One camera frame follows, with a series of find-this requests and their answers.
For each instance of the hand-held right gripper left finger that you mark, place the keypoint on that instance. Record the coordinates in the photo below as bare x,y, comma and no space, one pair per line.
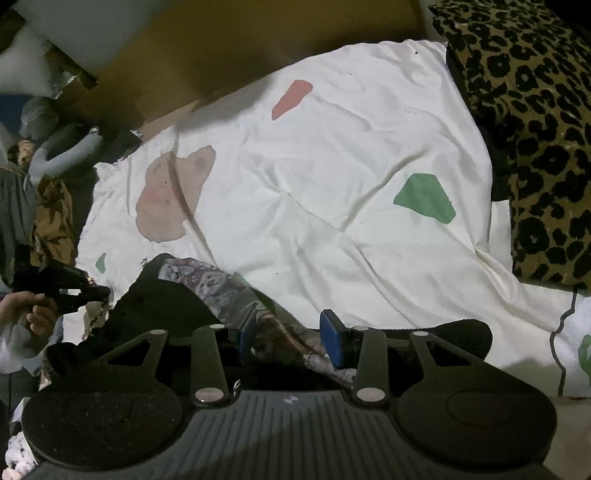
247,334

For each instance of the leopard print garment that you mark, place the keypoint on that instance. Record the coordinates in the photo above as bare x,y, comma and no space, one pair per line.
531,138

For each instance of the plain black garment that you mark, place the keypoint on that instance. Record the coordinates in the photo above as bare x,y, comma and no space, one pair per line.
115,143

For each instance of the flat cardboard box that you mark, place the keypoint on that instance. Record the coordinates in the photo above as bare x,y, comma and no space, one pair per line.
207,55

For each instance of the white patterned cloth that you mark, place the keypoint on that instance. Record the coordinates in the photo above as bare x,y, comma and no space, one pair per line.
18,457

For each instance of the white pillow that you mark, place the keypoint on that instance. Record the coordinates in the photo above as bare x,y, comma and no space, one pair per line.
23,69

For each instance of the silver foil bag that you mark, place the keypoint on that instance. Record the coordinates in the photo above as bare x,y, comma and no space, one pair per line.
67,85

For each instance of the white bear printed blanket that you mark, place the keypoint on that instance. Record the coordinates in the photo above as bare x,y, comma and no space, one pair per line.
323,161

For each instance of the black garment with floral lining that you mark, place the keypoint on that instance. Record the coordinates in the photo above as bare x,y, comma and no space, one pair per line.
138,300

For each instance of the person's left hand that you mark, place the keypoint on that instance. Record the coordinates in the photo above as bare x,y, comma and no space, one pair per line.
39,323

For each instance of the grey neck pillow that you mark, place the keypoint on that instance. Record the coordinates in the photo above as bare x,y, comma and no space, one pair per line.
60,152

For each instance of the grey upright board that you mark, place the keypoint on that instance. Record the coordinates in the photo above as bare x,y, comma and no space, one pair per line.
78,32

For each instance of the small doll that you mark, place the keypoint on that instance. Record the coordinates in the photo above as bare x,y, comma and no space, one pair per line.
23,152

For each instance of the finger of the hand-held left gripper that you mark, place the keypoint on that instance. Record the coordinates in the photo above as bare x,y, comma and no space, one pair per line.
90,295

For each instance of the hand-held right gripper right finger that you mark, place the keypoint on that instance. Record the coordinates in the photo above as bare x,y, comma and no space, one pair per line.
332,341

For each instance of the brown fringed garment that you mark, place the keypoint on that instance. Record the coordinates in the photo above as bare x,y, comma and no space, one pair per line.
53,217

